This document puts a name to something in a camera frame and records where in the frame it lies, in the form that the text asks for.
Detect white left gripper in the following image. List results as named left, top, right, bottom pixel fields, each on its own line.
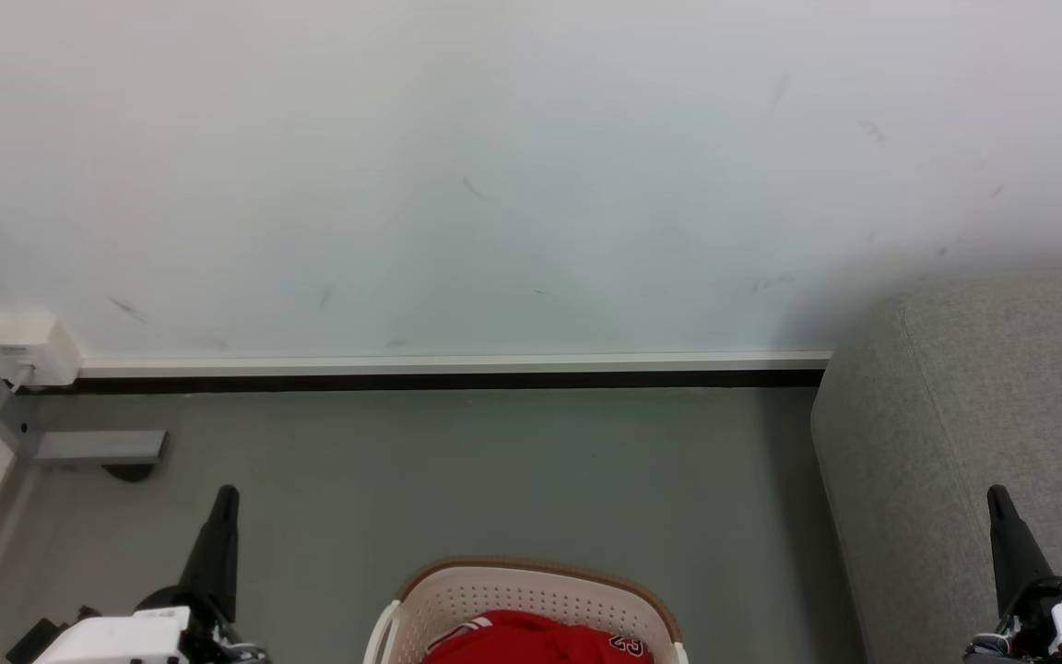
left=31, top=485, right=270, bottom=664

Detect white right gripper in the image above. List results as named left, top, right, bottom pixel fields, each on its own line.
left=962, top=485, right=1062, bottom=664

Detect red and white jersey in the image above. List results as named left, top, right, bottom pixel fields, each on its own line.
left=422, top=609, right=655, bottom=664

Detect grey fabric sofa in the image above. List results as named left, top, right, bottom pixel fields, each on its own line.
left=810, top=268, right=1062, bottom=664

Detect black skirting strip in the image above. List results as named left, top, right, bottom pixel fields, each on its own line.
left=13, top=370, right=827, bottom=397

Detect cream perforated laundry basket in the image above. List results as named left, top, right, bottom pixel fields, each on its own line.
left=362, top=556, right=690, bottom=664

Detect grey metal floor bracket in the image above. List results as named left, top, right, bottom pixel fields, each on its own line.
left=33, top=430, right=169, bottom=466

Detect white wall socket box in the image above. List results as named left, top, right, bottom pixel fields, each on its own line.
left=0, top=312, right=82, bottom=388

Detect white wall trunking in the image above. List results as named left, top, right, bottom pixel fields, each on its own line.
left=77, top=350, right=832, bottom=378

